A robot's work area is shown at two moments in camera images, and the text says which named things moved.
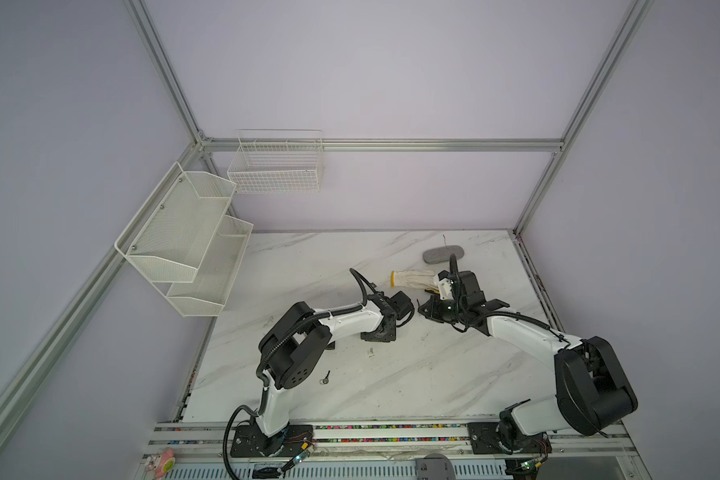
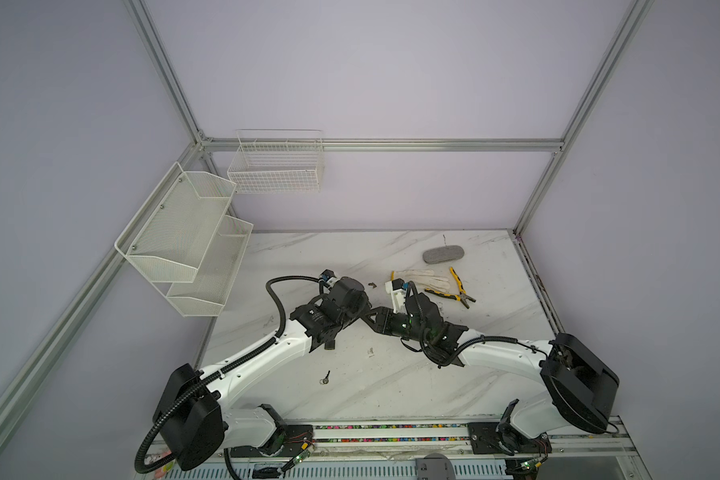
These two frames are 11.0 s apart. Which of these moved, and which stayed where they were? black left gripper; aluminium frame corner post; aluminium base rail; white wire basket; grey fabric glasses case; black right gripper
Moved: black left gripper; black right gripper
Stayed: aluminium frame corner post; white wire basket; aluminium base rail; grey fabric glasses case
